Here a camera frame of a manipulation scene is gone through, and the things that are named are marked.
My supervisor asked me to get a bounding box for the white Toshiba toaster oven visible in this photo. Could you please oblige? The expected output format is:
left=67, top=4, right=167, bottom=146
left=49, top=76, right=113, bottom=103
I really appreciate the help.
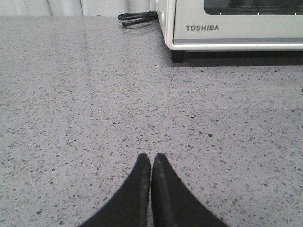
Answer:
left=155, top=0, right=303, bottom=63

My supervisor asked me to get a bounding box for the black power cable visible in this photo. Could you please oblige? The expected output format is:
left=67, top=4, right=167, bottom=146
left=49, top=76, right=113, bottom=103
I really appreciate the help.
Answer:
left=117, top=11, right=159, bottom=27

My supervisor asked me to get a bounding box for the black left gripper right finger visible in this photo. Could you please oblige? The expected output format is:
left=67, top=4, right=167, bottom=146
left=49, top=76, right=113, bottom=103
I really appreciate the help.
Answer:
left=151, top=153, right=227, bottom=227

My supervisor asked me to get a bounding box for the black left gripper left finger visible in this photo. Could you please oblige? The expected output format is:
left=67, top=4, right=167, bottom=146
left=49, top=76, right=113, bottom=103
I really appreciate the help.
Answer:
left=81, top=153, right=151, bottom=227

